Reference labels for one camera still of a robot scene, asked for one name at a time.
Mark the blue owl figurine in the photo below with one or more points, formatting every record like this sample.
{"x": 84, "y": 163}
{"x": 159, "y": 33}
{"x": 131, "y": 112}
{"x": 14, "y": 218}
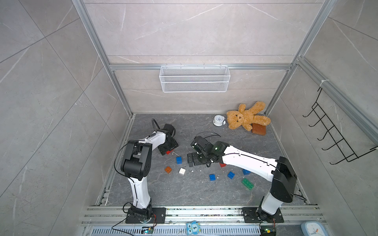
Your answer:
{"x": 193, "y": 228}

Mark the orange lego brick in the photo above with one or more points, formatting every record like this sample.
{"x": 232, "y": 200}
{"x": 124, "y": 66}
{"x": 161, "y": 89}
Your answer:
{"x": 168, "y": 169}

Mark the black wire hook rack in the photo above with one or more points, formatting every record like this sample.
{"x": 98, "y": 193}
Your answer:
{"x": 331, "y": 130}

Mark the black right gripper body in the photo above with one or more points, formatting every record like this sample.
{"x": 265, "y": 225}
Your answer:
{"x": 198, "y": 159}

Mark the white alarm clock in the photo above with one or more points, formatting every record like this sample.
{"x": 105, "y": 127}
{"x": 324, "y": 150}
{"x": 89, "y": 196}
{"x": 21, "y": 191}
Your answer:
{"x": 219, "y": 120}

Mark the white wire mesh basket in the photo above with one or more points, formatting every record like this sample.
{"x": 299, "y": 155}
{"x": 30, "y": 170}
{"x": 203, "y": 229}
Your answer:
{"x": 194, "y": 78}

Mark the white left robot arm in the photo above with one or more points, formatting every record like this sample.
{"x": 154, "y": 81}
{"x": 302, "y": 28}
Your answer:
{"x": 136, "y": 165}

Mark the blue lego brick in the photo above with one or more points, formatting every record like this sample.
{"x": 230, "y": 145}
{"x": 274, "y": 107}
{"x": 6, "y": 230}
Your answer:
{"x": 212, "y": 177}
{"x": 245, "y": 172}
{"x": 179, "y": 160}
{"x": 231, "y": 175}

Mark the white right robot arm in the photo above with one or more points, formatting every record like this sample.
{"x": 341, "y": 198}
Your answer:
{"x": 277, "y": 171}

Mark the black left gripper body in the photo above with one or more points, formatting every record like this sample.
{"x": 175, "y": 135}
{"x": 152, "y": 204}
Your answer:
{"x": 173, "y": 145}

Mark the white blue desk clock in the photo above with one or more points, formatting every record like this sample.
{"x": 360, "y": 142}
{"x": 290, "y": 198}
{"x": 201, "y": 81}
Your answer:
{"x": 313, "y": 228}

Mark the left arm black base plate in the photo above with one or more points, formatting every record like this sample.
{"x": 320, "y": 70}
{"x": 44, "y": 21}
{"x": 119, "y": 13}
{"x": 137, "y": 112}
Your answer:
{"x": 148, "y": 215}

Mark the green lego brick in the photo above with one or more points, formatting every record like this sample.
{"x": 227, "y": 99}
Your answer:
{"x": 247, "y": 184}

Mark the brown leather wallet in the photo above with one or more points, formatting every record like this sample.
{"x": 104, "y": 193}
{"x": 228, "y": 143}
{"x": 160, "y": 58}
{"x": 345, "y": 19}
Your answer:
{"x": 258, "y": 129}

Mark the brown teddy bear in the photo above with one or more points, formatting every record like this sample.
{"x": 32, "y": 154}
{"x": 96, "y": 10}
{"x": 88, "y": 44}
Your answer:
{"x": 246, "y": 117}

